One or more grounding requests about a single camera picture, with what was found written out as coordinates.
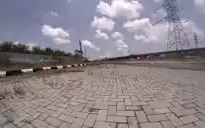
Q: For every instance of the crane tower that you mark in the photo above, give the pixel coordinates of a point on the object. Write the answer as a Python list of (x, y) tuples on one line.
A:
[(79, 49)]

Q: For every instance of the row of trees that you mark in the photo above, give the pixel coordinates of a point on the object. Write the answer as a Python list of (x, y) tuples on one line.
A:
[(26, 48)]

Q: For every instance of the black and white kerb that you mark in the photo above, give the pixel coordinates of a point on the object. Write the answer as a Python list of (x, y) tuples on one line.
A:
[(26, 70)]

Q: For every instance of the small distant pylon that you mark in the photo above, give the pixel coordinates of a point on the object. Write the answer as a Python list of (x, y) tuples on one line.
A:
[(196, 40)]

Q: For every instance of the lattice electricity pylon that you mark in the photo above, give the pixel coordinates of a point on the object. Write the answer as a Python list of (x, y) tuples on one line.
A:
[(174, 26)]

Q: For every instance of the grey concrete wall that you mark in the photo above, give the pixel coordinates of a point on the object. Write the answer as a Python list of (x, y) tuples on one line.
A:
[(30, 59)]

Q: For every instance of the elevated road bridge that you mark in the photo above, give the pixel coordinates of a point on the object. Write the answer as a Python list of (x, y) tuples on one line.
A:
[(163, 54)]

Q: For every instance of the grey paving block road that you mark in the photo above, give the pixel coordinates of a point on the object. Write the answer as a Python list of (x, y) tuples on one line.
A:
[(113, 96)]

